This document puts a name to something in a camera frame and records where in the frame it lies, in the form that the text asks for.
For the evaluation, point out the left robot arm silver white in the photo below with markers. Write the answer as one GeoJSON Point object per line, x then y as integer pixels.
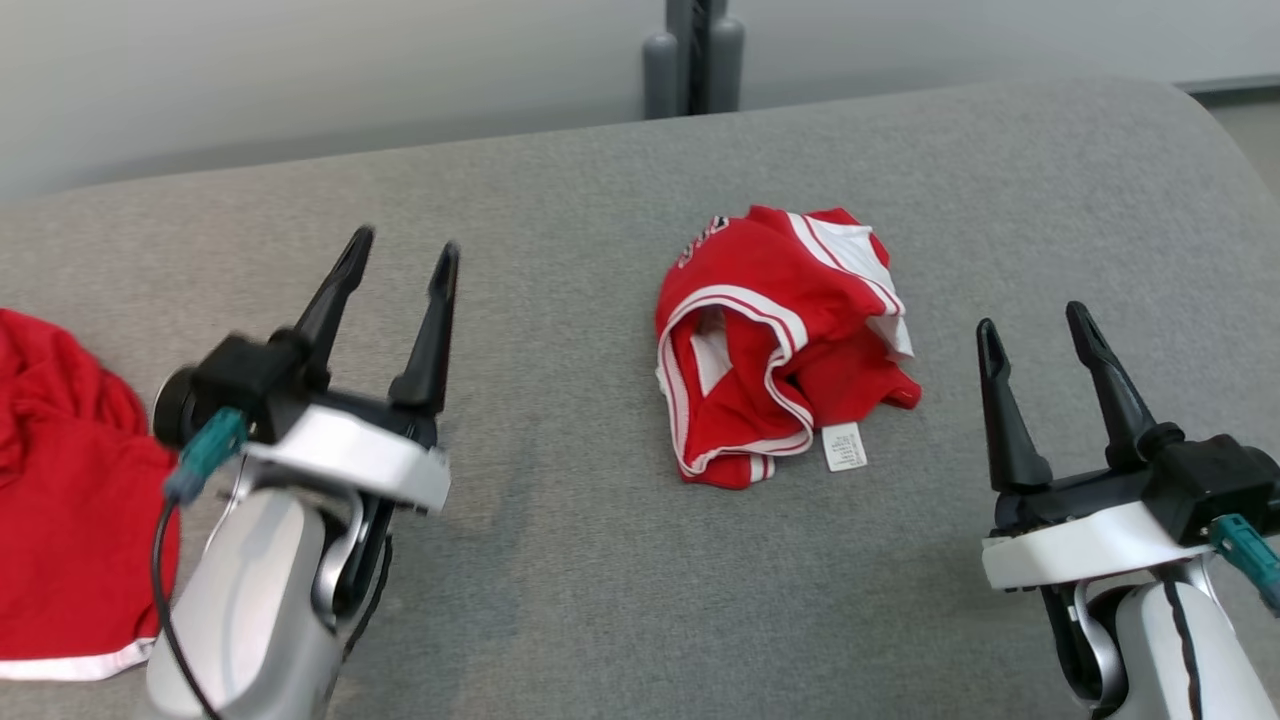
{"type": "Point", "coordinates": [250, 600]}

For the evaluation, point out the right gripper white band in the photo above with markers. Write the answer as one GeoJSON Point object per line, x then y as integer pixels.
{"type": "Point", "coordinates": [1080, 545]}

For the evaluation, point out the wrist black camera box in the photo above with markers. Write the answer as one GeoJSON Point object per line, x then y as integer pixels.
{"type": "Point", "coordinates": [1210, 480]}
{"type": "Point", "coordinates": [250, 380]}

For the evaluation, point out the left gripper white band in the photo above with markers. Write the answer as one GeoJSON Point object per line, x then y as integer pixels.
{"type": "Point", "coordinates": [370, 455]}

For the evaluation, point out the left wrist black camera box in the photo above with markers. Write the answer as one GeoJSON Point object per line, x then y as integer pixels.
{"type": "Point", "coordinates": [250, 380]}

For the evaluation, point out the red shorts with white hem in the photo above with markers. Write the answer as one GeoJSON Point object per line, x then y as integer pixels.
{"type": "Point", "coordinates": [70, 500]}

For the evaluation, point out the grey metal truss post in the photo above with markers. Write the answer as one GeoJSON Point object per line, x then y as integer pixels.
{"type": "Point", "coordinates": [690, 60]}

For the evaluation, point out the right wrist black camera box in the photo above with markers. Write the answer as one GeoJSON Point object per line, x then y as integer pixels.
{"type": "Point", "coordinates": [1210, 480]}

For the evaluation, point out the red jersey with white trim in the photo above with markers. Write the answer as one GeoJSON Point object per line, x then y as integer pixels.
{"type": "Point", "coordinates": [770, 330]}

